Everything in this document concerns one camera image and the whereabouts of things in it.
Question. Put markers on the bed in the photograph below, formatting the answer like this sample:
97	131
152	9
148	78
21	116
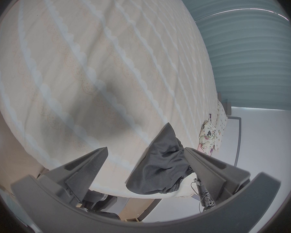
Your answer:
99	69

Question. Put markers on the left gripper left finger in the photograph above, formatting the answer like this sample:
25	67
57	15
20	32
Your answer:
72	178

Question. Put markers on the black T-shirt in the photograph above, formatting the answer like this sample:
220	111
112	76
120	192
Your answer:
160	169

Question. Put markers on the grey bedside table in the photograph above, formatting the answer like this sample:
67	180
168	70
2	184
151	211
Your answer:
224	99

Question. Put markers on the purple garment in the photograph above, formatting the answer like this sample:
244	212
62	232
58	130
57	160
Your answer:
211	151

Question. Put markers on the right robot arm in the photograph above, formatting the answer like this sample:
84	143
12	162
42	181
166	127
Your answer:
205	193

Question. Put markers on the white printed pyjama top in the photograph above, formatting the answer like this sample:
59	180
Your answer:
208	135

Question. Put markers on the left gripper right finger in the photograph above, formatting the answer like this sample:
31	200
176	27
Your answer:
230	178

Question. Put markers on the white printed pillow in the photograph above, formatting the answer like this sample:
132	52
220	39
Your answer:
222	127

